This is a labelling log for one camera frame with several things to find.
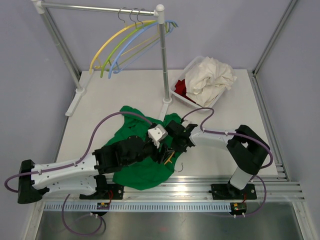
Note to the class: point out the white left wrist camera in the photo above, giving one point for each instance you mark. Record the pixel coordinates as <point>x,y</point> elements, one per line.
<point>157,134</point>

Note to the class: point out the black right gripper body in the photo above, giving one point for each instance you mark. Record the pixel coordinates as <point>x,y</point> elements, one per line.
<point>177,146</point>

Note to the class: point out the white slotted cable duct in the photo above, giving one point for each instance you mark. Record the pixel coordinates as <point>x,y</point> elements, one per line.
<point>159,207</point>

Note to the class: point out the orange hanger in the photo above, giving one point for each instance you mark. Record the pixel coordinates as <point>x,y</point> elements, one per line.
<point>169,160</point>

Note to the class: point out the aluminium corner post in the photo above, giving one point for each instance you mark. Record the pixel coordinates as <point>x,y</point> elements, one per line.
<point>275,35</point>

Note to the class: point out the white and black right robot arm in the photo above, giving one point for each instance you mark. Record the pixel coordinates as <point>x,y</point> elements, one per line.
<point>247,149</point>

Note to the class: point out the beige t shirt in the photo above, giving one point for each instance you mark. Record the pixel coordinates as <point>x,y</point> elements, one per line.
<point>207,79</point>

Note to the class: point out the white plastic basket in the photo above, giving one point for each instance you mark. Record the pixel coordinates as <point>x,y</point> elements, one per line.
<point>181,76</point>

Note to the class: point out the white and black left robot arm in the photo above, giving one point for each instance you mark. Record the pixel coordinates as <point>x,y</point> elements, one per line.
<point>86,176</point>

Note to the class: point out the green t shirt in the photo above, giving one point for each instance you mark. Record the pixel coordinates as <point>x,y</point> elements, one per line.
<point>147,173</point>

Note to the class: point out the silver clothes rack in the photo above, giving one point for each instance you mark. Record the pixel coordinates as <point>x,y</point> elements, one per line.
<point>81,83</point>

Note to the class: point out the aluminium frame rail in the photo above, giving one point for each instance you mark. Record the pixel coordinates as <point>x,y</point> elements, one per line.
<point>175,189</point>

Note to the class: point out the light blue plastic hanger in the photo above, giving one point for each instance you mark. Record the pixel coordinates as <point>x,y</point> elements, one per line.
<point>131,47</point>

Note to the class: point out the red t shirt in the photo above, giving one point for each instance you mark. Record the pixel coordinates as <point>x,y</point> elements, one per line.
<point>180,89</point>

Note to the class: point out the lime green hanger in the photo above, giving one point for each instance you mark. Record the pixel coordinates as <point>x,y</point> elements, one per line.
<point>166,27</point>

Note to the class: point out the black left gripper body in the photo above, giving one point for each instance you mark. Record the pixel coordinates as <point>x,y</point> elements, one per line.
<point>150,150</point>

